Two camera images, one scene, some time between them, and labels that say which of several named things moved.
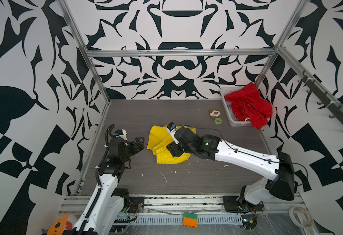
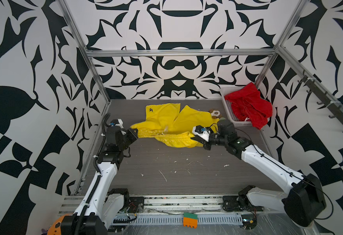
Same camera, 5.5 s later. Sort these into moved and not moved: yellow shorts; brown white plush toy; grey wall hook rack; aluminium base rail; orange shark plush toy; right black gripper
Moved: right black gripper; yellow shorts
Not moved: orange shark plush toy; grey wall hook rack; aluminium base rail; brown white plush toy
